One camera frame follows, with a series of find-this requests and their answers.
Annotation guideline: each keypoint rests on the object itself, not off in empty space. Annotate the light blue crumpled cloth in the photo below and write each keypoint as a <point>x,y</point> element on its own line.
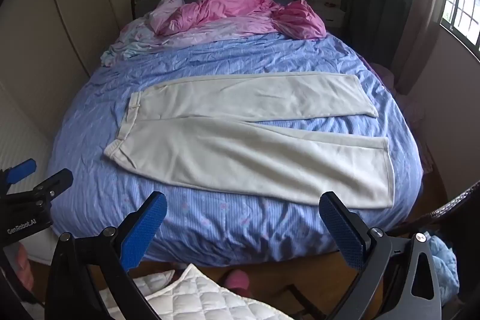
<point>444,260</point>

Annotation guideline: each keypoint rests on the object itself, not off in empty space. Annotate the barred window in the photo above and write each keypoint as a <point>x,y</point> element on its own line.
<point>461,5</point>

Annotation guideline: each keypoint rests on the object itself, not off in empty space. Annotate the white nightstand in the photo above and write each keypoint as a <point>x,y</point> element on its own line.
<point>333,18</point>

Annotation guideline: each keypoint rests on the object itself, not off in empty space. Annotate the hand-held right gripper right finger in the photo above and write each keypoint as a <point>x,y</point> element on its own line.
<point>341,232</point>

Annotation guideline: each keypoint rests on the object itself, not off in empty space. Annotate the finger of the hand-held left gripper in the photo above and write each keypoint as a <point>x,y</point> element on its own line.
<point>52,184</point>
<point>20,170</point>

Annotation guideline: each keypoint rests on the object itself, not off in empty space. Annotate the person's left hand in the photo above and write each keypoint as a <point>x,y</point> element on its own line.
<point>24,265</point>

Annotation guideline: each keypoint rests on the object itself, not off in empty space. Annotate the pink slipper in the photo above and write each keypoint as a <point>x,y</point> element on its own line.
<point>237,281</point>

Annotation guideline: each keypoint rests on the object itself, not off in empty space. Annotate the pale pastel crumpled sheet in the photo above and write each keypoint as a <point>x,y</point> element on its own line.
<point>131,42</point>

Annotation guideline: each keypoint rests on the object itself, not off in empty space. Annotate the pink satin quilt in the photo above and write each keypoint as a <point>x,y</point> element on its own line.
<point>232,5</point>

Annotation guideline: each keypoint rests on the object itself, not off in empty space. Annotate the cream pants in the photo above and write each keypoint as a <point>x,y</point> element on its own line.
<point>225,151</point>

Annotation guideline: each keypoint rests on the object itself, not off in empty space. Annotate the cream wardrobe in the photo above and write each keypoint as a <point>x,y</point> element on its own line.
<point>75,5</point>

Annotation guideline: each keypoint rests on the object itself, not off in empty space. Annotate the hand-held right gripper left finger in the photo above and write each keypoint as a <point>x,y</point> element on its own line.
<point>146,230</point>

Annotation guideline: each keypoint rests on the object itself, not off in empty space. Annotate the blue striped floral duvet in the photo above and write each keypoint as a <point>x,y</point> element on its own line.
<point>225,54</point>

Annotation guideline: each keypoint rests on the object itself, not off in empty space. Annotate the dark wicker chair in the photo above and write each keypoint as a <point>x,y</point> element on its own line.
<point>461,202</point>

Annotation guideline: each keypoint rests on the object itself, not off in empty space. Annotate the white quilted mat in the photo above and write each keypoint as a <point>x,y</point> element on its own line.
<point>195,297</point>

